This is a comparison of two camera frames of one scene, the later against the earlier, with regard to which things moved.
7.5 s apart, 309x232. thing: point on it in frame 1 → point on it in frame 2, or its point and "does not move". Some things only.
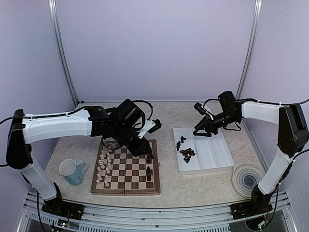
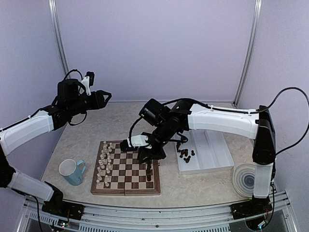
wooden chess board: (118, 172) does not move
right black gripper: (209, 125) → (144, 152)
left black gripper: (139, 150) → (98, 101)
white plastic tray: (197, 152) does not move
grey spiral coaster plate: (245, 177) does not move
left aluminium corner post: (52, 11) does not move
